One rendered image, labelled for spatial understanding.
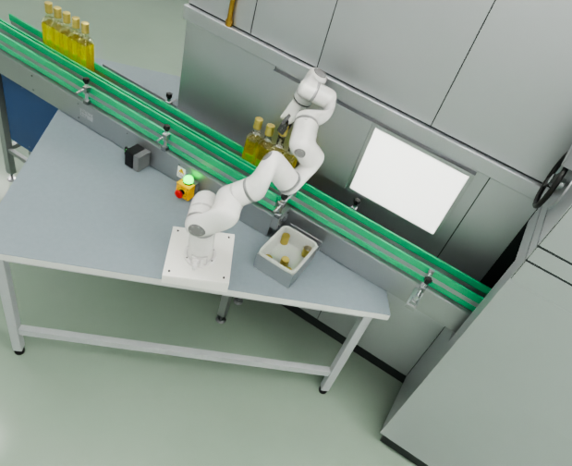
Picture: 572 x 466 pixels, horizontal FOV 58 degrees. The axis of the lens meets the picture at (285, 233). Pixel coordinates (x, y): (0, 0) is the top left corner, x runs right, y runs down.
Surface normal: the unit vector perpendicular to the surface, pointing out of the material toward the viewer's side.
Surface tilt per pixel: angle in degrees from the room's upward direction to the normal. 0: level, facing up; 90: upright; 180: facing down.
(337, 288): 0
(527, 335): 90
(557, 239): 90
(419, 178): 90
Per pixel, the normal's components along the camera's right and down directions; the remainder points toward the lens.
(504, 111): -0.50, 0.51
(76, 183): 0.24, -0.69
